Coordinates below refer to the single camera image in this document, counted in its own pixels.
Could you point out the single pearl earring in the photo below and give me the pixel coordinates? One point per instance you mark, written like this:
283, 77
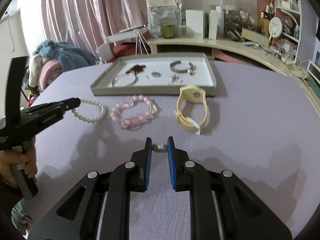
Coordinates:
160, 148

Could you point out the beige curved desk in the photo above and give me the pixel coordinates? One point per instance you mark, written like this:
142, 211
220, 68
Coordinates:
257, 55

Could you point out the clear bag of medicine boxes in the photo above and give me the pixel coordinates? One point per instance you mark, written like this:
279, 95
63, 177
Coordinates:
163, 11

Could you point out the pink curtain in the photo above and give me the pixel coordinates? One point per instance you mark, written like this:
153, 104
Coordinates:
88, 23

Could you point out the white cardboard box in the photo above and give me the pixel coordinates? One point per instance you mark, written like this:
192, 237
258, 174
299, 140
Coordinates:
194, 23

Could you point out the green glass jar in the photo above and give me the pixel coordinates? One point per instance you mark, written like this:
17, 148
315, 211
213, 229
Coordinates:
168, 30

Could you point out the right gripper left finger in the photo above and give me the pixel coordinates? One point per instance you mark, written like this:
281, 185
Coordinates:
98, 206

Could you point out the pile of blankets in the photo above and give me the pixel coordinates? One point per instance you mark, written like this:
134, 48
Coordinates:
49, 61

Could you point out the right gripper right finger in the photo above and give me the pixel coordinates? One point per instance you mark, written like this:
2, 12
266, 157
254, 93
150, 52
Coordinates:
222, 206

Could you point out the pink white bookshelf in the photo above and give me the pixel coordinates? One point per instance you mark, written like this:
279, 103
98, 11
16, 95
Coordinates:
297, 40

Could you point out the grey shallow jewelry tray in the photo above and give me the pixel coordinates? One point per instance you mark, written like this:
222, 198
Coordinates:
153, 72

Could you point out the pearl drop earrings cluster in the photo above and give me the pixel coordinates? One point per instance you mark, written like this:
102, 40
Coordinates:
175, 78

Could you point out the white round mirror lamp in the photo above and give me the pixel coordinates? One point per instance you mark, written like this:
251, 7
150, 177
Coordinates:
275, 28

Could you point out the white lotion bottle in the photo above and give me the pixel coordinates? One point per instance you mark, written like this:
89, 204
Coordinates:
216, 23

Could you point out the beige strap watch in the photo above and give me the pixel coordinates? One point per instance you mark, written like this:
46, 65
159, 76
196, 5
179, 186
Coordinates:
189, 97

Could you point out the thin silver bangle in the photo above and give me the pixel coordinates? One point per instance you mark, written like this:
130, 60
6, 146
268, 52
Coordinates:
124, 80

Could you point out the person's left hand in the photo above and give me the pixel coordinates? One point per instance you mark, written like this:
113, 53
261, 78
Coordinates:
13, 157

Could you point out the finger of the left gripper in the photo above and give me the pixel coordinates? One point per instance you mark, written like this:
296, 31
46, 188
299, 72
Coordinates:
62, 106
14, 85

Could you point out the purple table mat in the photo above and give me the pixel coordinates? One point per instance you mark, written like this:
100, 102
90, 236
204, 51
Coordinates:
261, 126

